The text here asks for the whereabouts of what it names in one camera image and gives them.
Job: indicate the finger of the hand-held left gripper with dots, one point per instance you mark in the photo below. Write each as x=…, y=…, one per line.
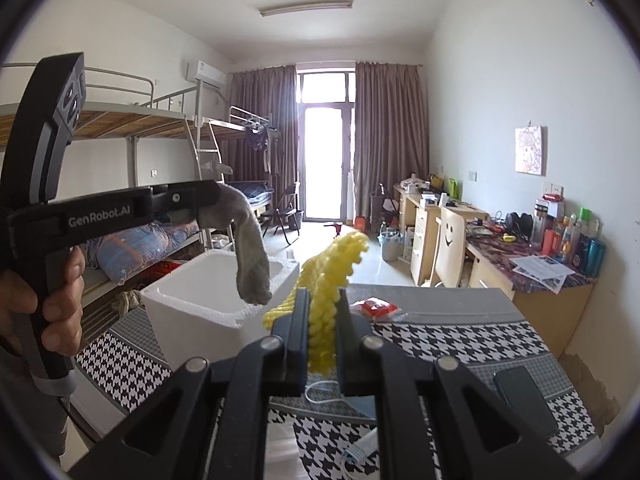
x=185, y=197

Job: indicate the ceiling tube light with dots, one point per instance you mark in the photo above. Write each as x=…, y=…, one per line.
x=305, y=8

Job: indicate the blue face mask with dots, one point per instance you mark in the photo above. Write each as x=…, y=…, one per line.
x=362, y=407

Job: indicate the green bag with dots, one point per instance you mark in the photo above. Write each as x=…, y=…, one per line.
x=452, y=187

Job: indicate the grey bucket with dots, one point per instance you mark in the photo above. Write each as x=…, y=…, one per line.
x=390, y=245

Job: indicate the yellow bobbled cloth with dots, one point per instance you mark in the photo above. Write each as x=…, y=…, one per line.
x=330, y=270

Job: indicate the white air conditioner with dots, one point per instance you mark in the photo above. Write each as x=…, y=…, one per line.
x=205, y=72

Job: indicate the pink wall picture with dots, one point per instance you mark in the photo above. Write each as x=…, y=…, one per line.
x=530, y=150

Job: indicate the light wooden desk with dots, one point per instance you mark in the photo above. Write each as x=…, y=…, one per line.
x=422, y=230

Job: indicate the metal bunk bed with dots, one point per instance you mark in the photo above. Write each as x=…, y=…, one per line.
x=250, y=190
x=125, y=122

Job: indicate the dark smartphone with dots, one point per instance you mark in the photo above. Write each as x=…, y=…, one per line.
x=525, y=400

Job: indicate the hanging dark clothes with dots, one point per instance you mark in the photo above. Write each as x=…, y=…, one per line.
x=257, y=137

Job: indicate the white wall socket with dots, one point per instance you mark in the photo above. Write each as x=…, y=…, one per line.
x=552, y=190

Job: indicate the houndstooth tablecloth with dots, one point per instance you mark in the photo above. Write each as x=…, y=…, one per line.
x=450, y=340

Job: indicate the blue plaid quilt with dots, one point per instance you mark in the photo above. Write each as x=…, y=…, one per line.
x=130, y=250

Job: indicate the white foam box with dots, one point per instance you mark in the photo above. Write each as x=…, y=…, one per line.
x=200, y=305

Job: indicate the wooden desk with patterned top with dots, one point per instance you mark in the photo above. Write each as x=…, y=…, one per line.
x=540, y=305

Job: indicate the printed papers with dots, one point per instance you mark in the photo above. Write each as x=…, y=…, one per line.
x=542, y=267

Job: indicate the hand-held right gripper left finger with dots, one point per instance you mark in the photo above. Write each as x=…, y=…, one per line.
x=300, y=320

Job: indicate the row of bottles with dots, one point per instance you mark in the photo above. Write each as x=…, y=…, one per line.
x=570, y=240

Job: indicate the orange bag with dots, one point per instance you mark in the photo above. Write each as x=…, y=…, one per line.
x=360, y=222

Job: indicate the black folding chair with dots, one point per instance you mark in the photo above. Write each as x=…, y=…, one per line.
x=282, y=215

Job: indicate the glass balcony door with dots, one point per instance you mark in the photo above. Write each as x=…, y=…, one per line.
x=322, y=160

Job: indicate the white foam sheet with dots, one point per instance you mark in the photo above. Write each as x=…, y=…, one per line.
x=282, y=455

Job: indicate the white smiley chair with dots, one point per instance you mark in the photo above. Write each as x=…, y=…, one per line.
x=447, y=245

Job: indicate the person's left hand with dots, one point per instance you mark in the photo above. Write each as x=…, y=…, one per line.
x=60, y=300

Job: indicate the red snack packet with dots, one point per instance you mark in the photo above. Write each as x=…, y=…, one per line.
x=375, y=308

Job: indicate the grey sock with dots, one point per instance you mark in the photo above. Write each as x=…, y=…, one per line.
x=250, y=255

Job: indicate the brown curtain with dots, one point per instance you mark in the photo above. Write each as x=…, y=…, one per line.
x=260, y=95
x=390, y=135

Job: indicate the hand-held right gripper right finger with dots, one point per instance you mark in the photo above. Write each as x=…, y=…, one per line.
x=345, y=320

